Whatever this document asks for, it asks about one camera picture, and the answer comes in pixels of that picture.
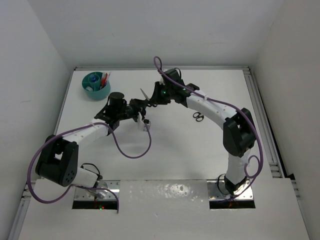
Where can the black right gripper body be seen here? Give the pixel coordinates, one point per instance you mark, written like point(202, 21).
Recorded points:
point(166, 95)

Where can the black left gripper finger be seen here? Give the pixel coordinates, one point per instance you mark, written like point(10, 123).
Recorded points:
point(140, 102)
point(141, 112)

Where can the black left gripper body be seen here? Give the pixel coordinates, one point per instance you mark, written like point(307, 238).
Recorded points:
point(132, 112)

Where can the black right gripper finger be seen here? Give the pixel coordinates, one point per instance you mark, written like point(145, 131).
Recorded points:
point(157, 91)
point(155, 101)

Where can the black handled scissors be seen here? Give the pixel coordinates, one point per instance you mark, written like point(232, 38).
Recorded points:
point(198, 116)
point(147, 98)

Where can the red gel pen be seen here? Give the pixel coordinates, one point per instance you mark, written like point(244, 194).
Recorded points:
point(101, 86)

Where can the blue cap glue bottle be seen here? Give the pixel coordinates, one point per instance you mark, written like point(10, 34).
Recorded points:
point(94, 78)

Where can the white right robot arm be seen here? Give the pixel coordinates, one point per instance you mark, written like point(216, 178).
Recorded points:
point(237, 136)

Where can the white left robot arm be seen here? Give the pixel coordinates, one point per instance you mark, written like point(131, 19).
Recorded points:
point(58, 161)

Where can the teal round organizer container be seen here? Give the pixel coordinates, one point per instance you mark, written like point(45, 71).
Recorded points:
point(97, 94)

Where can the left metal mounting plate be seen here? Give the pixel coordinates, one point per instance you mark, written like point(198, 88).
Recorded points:
point(106, 190)

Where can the metal mounting plate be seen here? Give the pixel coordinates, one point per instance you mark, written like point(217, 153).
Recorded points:
point(106, 190)
point(217, 191)

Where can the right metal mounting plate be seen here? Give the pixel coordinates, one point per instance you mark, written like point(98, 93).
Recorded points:
point(217, 191)

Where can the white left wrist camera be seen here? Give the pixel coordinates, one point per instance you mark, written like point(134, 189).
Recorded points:
point(143, 123)

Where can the aluminium frame rail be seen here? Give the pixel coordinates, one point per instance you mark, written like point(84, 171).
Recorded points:
point(261, 119)

